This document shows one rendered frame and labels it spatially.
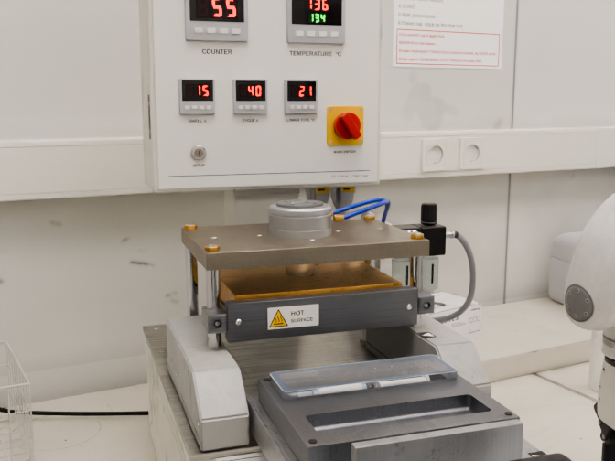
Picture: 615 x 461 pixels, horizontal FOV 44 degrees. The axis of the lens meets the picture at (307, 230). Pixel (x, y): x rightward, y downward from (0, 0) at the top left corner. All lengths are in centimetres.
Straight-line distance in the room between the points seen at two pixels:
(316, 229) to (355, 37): 31
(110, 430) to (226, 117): 55
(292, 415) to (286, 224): 29
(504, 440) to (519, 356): 87
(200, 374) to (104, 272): 66
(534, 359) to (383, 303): 71
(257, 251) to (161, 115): 27
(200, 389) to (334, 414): 15
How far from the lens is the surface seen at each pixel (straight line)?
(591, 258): 97
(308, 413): 71
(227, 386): 80
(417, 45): 169
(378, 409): 73
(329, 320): 88
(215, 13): 104
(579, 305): 99
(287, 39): 107
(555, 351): 160
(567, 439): 130
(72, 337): 145
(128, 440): 127
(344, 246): 88
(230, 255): 84
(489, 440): 66
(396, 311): 91
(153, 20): 104
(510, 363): 152
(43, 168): 134
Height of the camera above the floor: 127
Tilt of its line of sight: 10 degrees down
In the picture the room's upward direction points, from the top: straight up
